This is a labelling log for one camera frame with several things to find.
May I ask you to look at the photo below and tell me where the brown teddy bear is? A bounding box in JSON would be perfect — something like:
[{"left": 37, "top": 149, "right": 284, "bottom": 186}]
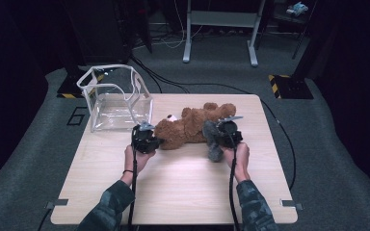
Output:
[{"left": 153, "top": 102, "right": 238, "bottom": 151}]

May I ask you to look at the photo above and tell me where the person's left hand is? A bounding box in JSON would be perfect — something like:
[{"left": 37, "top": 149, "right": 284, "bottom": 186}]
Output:
[{"left": 123, "top": 143, "right": 157, "bottom": 176}]

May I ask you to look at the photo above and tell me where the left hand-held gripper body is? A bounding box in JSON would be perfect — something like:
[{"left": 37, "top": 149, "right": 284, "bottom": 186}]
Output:
[{"left": 131, "top": 120, "right": 157, "bottom": 154}]

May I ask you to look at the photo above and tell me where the dark curtain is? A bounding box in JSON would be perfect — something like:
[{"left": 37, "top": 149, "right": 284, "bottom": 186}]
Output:
[
  {"left": 0, "top": 0, "right": 51, "bottom": 196},
  {"left": 314, "top": 0, "right": 370, "bottom": 213}
]

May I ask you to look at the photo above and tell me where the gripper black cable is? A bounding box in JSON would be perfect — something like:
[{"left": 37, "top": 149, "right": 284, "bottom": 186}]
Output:
[
  {"left": 127, "top": 150, "right": 139, "bottom": 231},
  {"left": 228, "top": 141, "right": 243, "bottom": 231}
]

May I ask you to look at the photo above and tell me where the person's right hand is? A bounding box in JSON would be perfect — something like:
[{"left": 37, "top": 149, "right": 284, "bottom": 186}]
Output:
[{"left": 223, "top": 142, "right": 251, "bottom": 183}]

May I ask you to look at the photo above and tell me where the thin black cable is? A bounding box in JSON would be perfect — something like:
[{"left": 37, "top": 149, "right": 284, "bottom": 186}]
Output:
[{"left": 38, "top": 208, "right": 53, "bottom": 231}]

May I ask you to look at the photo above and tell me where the blue and white packet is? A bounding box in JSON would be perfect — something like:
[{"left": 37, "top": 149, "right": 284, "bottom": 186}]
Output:
[{"left": 285, "top": 1, "right": 310, "bottom": 17}]

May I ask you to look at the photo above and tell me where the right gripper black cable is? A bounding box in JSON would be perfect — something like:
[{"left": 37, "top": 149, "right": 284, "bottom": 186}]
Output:
[{"left": 228, "top": 141, "right": 243, "bottom": 231}]

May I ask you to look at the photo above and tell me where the white metal stand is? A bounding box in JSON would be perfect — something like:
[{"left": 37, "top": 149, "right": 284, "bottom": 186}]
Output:
[{"left": 182, "top": 0, "right": 267, "bottom": 67}]

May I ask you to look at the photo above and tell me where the dark shelf cart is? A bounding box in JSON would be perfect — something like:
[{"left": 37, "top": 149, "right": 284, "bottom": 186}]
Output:
[{"left": 269, "top": 0, "right": 317, "bottom": 61}]

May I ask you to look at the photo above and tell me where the black base yellow striped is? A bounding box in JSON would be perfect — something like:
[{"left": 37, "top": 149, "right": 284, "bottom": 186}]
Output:
[
  {"left": 268, "top": 74, "right": 315, "bottom": 100},
  {"left": 56, "top": 74, "right": 105, "bottom": 99}
]

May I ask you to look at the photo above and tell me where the grey towel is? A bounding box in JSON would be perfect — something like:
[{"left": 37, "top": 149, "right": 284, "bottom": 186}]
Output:
[{"left": 201, "top": 119, "right": 225, "bottom": 163}]

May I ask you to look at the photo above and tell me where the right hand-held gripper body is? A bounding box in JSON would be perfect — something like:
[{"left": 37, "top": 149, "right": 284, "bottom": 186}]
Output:
[{"left": 216, "top": 115, "right": 244, "bottom": 148}]

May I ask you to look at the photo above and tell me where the short black floor cable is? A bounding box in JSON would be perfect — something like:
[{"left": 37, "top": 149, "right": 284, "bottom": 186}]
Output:
[{"left": 130, "top": 56, "right": 163, "bottom": 94}]

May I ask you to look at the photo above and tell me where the white floor cable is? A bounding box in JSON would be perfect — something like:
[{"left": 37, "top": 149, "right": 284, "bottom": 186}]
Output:
[{"left": 152, "top": 0, "right": 203, "bottom": 50}]

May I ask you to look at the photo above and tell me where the clear plastic bag white trim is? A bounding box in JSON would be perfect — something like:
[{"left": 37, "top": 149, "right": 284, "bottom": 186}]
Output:
[{"left": 76, "top": 64, "right": 154, "bottom": 134}]

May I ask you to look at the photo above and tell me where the black cabinet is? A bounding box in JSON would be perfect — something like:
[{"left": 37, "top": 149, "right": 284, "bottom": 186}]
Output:
[{"left": 61, "top": 0, "right": 133, "bottom": 65}]

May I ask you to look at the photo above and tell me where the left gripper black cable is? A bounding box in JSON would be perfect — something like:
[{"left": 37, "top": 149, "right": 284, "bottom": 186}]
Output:
[{"left": 127, "top": 150, "right": 139, "bottom": 231}]

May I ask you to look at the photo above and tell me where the grey metal table bracket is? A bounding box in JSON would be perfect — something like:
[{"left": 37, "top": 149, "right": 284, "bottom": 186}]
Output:
[
  {"left": 45, "top": 198, "right": 69, "bottom": 210},
  {"left": 280, "top": 199, "right": 304, "bottom": 211}
]

